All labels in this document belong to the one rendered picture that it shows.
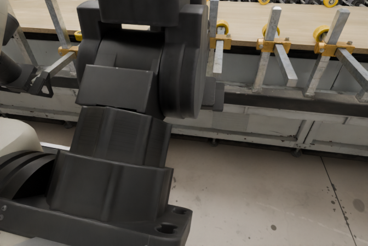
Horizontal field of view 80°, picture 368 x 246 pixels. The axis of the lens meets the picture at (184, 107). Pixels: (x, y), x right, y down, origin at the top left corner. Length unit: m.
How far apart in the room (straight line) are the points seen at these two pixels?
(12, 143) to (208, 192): 1.42
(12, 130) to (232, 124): 1.51
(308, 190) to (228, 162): 0.54
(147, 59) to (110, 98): 0.04
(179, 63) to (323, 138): 1.73
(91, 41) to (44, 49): 1.54
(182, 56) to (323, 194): 1.67
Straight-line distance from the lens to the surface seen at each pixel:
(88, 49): 0.20
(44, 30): 1.58
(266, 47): 1.06
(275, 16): 1.03
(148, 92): 0.16
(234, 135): 1.68
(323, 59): 1.16
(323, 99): 1.26
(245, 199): 1.57
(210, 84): 0.46
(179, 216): 0.18
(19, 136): 0.22
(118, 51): 0.19
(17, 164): 0.19
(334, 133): 1.84
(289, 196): 1.68
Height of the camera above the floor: 1.34
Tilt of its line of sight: 39 degrees down
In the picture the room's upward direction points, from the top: straight up
